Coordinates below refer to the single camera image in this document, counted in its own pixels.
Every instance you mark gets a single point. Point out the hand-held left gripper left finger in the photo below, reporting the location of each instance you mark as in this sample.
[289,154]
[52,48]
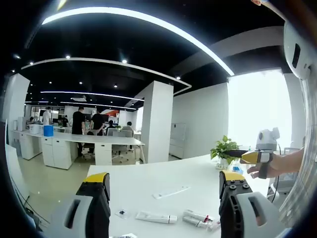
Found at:
[99,198]

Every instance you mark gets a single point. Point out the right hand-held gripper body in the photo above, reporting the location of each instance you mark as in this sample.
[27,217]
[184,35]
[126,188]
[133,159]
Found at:
[267,141]

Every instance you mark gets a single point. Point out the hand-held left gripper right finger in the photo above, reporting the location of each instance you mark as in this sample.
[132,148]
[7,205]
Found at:
[232,198]

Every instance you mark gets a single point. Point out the clear-capped white tubes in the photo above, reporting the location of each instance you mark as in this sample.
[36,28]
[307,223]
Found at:
[153,217]

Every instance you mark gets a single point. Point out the tall white skincare tube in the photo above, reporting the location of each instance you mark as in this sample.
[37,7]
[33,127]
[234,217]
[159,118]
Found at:
[171,192]

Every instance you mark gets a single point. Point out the blue storage box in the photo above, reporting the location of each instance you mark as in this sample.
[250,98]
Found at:
[48,130]

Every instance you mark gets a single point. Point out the person's right hand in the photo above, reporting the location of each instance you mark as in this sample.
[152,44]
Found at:
[255,172]

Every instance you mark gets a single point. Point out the blue white packet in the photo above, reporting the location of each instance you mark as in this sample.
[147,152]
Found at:
[238,170]

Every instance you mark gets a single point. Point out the green potted plant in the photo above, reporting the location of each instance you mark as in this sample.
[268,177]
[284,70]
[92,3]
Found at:
[224,148]

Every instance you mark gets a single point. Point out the white office chair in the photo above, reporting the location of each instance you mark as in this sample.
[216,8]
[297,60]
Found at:
[121,135]

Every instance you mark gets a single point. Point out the white office desk row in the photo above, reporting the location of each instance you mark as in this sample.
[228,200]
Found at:
[62,138]

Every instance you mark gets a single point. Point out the white cabinet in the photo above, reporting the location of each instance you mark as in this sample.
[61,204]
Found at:
[178,138]

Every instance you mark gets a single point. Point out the white box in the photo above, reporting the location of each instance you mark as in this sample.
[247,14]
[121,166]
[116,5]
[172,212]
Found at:
[36,129]

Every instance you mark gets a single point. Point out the ceiling air conditioner vent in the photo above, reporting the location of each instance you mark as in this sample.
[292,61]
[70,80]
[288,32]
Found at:
[78,98]

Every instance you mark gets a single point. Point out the white appliance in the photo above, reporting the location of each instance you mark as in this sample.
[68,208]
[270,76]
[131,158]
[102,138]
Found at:
[19,124]

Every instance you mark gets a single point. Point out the long ceiling strip light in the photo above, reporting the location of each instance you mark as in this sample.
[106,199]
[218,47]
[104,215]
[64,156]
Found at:
[148,17]

